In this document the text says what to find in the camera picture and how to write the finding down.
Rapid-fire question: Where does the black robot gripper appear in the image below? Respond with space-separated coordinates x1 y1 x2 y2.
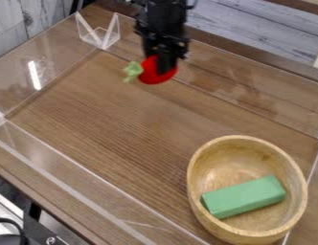
134 9 189 75

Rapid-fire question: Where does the red plush strawberry green stem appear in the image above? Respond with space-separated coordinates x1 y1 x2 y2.
123 56 178 85

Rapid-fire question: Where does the light wooden bowl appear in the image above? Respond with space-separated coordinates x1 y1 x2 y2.
186 135 307 245

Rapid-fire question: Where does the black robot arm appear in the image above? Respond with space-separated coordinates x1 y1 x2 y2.
134 0 198 75

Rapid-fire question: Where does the green rectangular block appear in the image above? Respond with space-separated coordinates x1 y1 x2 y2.
200 175 285 219

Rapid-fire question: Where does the clear acrylic corner bracket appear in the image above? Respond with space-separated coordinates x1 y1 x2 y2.
74 12 121 51

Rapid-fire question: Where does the clear acrylic table enclosure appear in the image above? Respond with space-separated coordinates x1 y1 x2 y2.
0 15 318 245

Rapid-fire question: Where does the black metal table mount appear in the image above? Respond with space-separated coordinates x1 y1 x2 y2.
22 200 83 245

